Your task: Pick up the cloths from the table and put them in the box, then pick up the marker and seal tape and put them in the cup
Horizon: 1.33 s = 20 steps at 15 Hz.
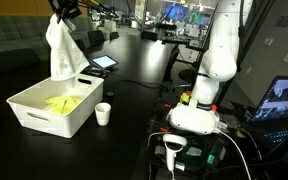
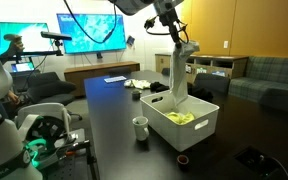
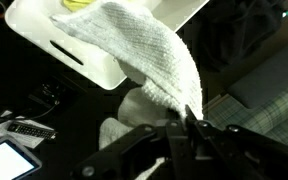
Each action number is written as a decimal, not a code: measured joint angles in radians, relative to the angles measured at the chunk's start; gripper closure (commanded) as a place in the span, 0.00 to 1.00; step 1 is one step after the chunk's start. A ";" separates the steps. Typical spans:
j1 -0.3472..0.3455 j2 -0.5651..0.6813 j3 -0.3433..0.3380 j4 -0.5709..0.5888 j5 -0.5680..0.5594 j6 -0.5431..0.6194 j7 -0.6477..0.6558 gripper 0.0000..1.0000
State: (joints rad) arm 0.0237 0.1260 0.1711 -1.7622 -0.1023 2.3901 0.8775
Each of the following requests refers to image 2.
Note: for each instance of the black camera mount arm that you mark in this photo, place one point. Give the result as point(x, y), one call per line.
point(40, 52)

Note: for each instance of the black office chair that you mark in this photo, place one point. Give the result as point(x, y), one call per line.
point(165, 71)
point(212, 83)

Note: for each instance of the wall mounted display screen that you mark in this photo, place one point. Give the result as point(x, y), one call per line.
point(90, 33)
point(34, 36)

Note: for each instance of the seated person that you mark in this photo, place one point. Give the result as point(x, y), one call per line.
point(9, 53)

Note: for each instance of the small wall panel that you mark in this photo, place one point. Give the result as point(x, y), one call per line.
point(130, 40)

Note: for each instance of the small round brown cup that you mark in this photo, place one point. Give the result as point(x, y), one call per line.
point(183, 161)

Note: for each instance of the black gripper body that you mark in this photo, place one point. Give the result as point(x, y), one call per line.
point(166, 14)

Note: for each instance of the small dark cup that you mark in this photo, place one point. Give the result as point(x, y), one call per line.
point(136, 94)

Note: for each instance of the white mug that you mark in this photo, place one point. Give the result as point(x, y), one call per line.
point(140, 131)

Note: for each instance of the open laptop computer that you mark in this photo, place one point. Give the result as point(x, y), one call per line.
point(22, 66)

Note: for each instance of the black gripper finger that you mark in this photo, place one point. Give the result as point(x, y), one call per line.
point(179, 39)
point(172, 34)

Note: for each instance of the wooden shelf cabinet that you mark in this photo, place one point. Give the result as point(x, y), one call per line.
point(224, 61)

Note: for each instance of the low wooden bench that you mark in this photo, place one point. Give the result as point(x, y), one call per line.
point(84, 71)

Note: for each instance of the small printed shelf item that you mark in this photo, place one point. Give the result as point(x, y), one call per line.
point(201, 70)
point(188, 68)
point(218, 73)

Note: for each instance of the white plastic storage box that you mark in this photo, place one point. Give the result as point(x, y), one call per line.
point(184, 136)

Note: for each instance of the black stereo camera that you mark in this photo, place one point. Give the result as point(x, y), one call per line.
point(55, 36)

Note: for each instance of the black clothing pile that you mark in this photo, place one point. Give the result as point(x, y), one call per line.
point(159, 87)

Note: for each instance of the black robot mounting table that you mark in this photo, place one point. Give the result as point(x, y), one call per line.
point(70, 163)

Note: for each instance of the yellow cloth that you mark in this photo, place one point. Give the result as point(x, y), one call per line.
point(180, 117)

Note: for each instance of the white towel cloth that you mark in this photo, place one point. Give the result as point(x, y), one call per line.
point(179, 76)

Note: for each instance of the table power socket box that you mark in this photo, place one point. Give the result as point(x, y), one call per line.
point(257, 161)

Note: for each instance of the white wall outlet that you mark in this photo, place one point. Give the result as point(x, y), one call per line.
point(225, 44)

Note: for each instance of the green plaid sofa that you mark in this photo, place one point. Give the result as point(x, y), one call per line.
point(270, 80)

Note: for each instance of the black swivel chair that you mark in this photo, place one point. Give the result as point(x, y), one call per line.
point(50, 86)

